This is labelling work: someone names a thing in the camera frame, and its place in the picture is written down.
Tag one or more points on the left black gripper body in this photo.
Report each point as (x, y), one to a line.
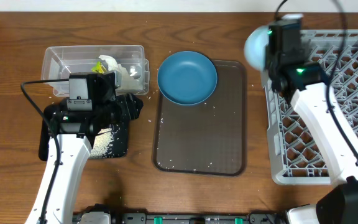
(125, 112)

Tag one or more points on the white tissue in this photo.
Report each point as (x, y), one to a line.
(114, 66)

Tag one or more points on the yellow green snack wrapper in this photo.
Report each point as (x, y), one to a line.
(99, 68)

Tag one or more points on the dark blue plate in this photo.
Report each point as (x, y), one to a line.
(187, 78)

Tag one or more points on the light blue rice bowl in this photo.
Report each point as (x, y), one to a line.
(254, 48)

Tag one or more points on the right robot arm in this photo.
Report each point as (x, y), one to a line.
(307, 87)

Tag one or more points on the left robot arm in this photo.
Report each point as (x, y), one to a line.
(68, 153)

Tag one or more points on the grey dishwasher rack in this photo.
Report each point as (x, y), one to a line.
(294, 157)

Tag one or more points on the black plastic tray bin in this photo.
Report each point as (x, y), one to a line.
(63, 120)

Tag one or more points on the white rice pile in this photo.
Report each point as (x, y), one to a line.
(104, 144)

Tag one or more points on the brown serving tray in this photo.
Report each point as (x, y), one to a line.
(208, 138)

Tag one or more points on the clear plastic bin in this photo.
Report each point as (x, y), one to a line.
(61, 61)

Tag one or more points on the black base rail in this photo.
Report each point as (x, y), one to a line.
(142, 218)

